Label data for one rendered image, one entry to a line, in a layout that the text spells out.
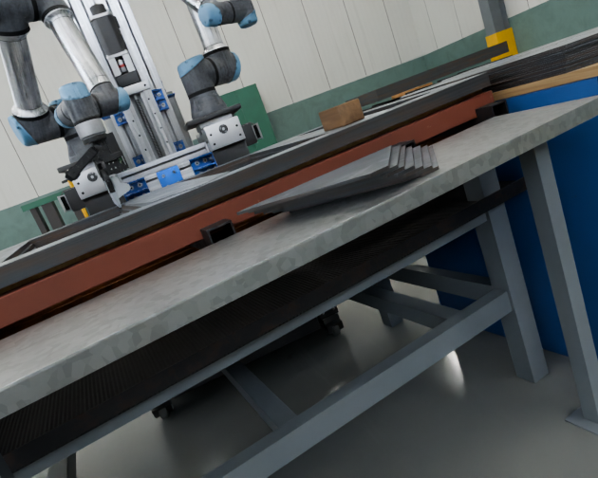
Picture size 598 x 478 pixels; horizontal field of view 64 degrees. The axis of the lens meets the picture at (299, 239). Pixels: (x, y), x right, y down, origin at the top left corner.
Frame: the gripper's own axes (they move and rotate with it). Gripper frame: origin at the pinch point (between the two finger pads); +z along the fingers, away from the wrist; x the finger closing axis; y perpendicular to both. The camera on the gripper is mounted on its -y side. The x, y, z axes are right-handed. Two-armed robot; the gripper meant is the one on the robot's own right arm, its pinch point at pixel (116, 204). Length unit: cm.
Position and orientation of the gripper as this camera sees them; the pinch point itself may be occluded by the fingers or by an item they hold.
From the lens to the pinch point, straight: 151.6
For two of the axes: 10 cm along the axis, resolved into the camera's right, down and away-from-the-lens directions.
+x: -4.2, -0.7, 9.0
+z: 3.4, 9.1, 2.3
